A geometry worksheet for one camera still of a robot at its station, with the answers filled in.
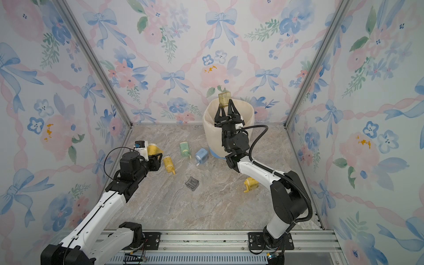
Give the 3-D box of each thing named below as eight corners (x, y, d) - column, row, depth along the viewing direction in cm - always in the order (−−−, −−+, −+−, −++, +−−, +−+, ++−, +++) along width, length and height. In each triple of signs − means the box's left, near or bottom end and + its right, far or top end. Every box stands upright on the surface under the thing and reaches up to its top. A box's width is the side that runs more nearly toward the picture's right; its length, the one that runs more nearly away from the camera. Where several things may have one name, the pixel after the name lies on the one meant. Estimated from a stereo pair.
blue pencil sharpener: (193, 163, 102) (192, 156, 96) (202, 154, 106) (201, 147, 100) (200, 167, 100) (199, 161, 94) (209, 158, 104) (209, 151, 98)
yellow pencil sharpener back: (168, 176, 96) (165, 169, 90) (166, 164, 102) (162, 157, 95) (176, 174, 97) (173, 167, 91) (173, 162, 103) (170, 155, 96)
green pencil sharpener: (183, 160, 103) (181, 154, 97) (180, 149, 109) (179, 142, 103) (191, 158, 104) (190, 151, 98) (188, 147, 110) (187, 140, 104)
